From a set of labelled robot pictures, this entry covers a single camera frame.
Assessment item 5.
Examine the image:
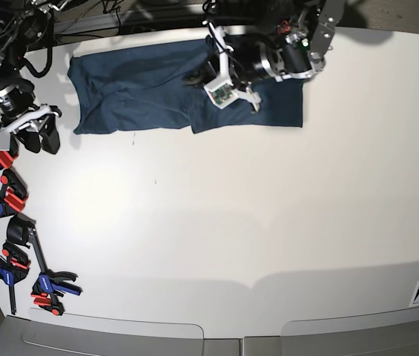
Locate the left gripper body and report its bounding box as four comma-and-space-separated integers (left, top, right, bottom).
206, 24, 284, 113

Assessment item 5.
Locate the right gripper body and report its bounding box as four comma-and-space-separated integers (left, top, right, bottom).
0, 87, 62, 136

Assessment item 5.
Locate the blue T-shirt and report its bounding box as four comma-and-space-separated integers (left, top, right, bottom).
67, 40, 303, 135

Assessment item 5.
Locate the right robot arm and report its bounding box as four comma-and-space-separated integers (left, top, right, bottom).
0, 1, 67, 154

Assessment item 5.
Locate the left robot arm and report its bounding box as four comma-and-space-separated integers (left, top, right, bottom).
183, 1, 345, 113

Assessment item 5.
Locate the bottom blue red bar clamp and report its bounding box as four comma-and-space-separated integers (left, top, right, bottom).
29, 228, 82, 316

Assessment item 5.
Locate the left grey chair back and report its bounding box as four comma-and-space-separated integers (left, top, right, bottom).
0, 317, 241, 355

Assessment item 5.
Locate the grey chair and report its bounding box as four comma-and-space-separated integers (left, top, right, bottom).
0, 317, 241, 355
243, 306, 419, 356

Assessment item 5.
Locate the right grey chair back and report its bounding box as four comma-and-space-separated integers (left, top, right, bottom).
243, 306, 419, 356

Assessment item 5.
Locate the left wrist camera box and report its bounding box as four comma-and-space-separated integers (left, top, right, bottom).
204, 77, 239, 109

